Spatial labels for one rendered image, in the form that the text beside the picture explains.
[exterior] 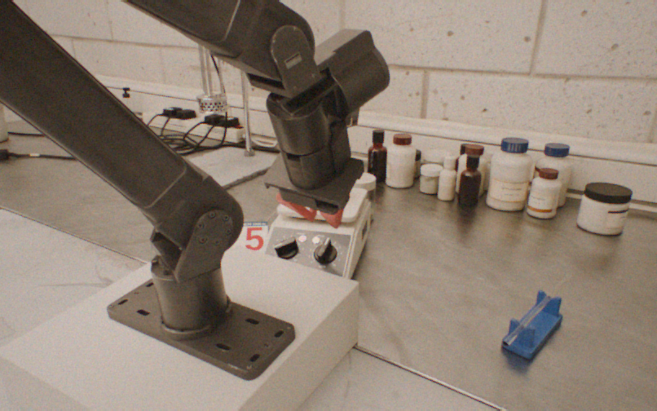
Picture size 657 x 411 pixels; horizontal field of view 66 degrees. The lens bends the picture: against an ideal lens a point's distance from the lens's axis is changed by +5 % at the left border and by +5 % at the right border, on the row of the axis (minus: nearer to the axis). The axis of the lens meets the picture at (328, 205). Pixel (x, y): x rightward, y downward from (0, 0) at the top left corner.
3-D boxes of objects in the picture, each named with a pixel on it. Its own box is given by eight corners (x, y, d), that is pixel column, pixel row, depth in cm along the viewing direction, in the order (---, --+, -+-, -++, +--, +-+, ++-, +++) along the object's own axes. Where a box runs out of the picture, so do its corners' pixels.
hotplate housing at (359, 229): (346, 301, 65) (346, 248, 62) (254, 288, 68) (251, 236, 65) (372, 230, 85) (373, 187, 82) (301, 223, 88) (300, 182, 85)
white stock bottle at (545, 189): (536, 206, 95) (544, 164, 92) (560, 215, 91) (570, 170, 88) (521, 213, 92) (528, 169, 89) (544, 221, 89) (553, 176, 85)
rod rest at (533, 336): (530, 360, 55) (535, 333, 54) (500, 346, 57) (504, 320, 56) (562, 320, 62) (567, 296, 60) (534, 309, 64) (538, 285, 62)
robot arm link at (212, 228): (194, 177, 49) (136, 192, 46) (231, 205, 42) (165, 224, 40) (205, 232, 52) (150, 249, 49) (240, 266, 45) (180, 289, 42)
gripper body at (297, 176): (290, 152, 60) (276, 105, 54) (366, 170, 56) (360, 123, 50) (264, 191, 57) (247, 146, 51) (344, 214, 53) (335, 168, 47)
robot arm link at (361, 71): (352, 84, 57) (315, -24, 50) (403, 95, 50) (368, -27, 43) (274, 138, 53) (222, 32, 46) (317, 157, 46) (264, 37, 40)
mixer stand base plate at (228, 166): (198, 200, 98) (197, 195, 98) (133, 181, 108) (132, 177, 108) (288, 161, 121) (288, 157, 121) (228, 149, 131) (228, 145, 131)
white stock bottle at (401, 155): (417, 183, 108) (421, 134, 103) (405, 191, 103) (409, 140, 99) (394, 177, 111) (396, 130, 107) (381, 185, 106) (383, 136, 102)
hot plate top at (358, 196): (354, 223, 69) (354, 218, 69) (275, 215, 72) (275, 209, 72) (368, 193, 80) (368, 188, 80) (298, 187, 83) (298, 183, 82)
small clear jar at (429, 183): (445, 193, 101) (447, 170, 99) (424, 196, 100) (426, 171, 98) (434, 186, 106) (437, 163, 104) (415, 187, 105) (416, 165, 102)
